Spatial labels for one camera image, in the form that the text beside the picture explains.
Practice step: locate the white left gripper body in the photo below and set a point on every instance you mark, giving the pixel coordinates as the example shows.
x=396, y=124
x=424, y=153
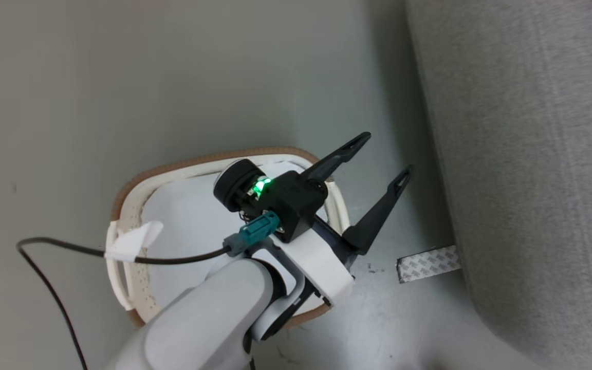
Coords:
x=321, y=267

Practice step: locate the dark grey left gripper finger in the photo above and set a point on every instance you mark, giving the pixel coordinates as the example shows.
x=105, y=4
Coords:
x=334, y=156
x=378, y=216

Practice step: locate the white and grey left arm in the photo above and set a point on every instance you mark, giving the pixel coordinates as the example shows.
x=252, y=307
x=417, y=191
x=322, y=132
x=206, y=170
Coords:
x=208, y=318

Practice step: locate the white cloth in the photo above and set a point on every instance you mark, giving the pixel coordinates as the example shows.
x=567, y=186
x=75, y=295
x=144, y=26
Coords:
x=188, y=226

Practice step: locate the grey fabric sofa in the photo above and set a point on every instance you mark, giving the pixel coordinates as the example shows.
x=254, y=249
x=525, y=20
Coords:
x=532, y=180

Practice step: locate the grey patterned tape strip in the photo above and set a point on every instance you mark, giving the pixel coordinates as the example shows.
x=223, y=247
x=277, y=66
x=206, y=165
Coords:
x=428, y=263

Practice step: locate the white perforated laundry basket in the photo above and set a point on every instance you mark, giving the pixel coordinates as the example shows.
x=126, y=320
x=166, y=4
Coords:
x=131, y=205

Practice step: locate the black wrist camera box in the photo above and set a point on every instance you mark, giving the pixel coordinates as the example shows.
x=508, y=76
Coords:
x=280, y=198

